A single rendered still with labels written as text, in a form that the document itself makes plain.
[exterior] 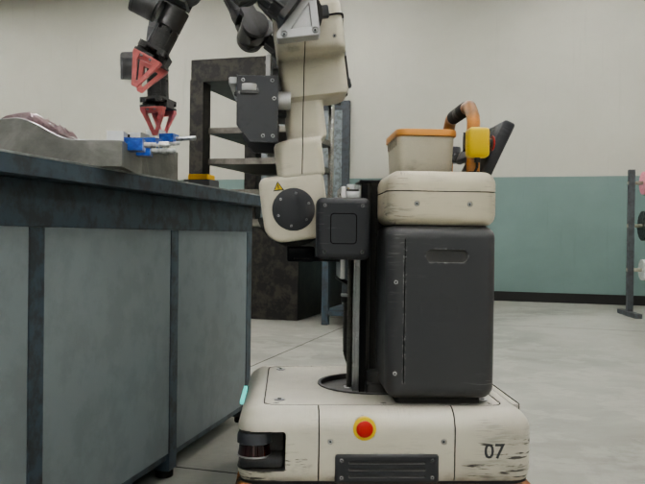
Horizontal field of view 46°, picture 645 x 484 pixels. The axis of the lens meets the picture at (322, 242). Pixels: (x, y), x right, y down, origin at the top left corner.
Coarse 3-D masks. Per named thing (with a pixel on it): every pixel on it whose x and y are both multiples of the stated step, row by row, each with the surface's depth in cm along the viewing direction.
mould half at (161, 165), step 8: (176, 152) 213; (144, 160) 194; (152, 160) 198; (160, 160) 203; (168, 160) 208; (176, 160) 213; (144, 168) 194; (152, 168) 198; (160, 168) 203; (168, 168) 208; (176, 168) 213; (160, 176) 203; (168, 176) 208; (176, 176) 213
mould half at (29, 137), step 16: (0, 128) 157; (16, 128) 158; (32, 128) 158; (0, 144) 157; (16, 144) 158; (32, 144) 158; (48, 144) 158; (64, 144) 158; (80, 144) 159; (96, 144) 159; (112, 144) 159; (80, 160) 159; (96, 160) 159; (112, 160) 159; (128, 160) 166
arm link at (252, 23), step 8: (224, 0) 219; (232, 8) 216; (240, 8) 213; (248, 8) 213; (232, 16) 218; (240, 16) 216; (248, 16) 212; (256, 16) 213; (264, 16) 214; (240, 24) 219; (248, 24) 212; (256, 24) 212; (264, 24) 213; (248, 32) 211; (256, 32) 212; (264, 32) 212; (240, 48) 220; (256, 48) 219
